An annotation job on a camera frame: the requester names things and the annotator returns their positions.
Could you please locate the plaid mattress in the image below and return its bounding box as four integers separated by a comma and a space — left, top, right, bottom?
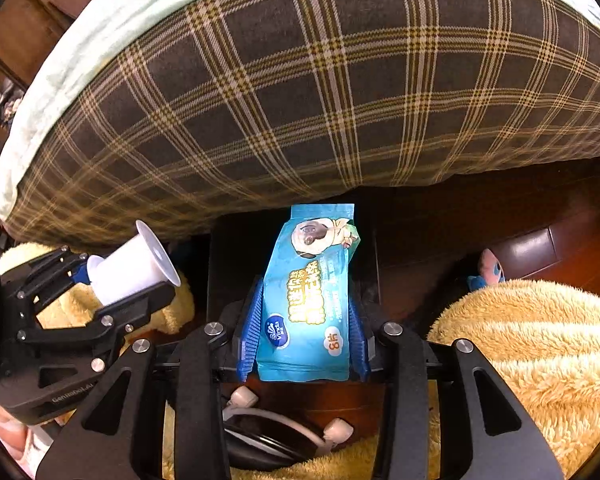
2, 0, 600, 253

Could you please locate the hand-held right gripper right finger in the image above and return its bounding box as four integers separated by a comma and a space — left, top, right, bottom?
347, 287, 566, 480

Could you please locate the cluttered shelf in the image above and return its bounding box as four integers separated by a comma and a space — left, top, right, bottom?
0, 77, 26, 128

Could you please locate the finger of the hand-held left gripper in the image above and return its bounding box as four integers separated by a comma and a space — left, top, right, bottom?
0, 246, 90, 331
17, 282, 177, 342

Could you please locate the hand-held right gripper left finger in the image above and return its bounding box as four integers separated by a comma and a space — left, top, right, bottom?
35, 274, 266, 480

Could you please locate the white cable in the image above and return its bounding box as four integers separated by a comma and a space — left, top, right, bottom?
222, 386, 355, 457

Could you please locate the white plastic spool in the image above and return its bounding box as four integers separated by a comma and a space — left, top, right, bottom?
86, 220, 182, 307

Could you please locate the pink blue slipper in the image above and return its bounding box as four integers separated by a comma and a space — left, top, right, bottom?
467, 248, 506, 291

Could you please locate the dark wooden wardrobe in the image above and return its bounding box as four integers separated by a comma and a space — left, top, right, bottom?
0, 0, 116, 141

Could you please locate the blue wet wipes packet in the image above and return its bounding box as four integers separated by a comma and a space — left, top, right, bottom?
256, 203, 362, 382

